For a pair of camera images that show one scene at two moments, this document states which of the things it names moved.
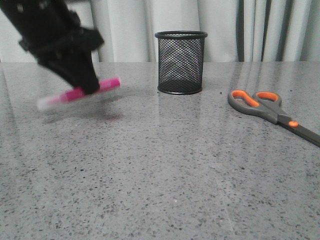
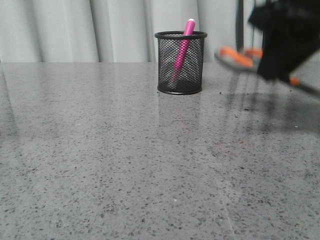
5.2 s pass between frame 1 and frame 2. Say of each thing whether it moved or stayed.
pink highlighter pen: moved
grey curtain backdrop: stayed
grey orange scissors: moved
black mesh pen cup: stayed
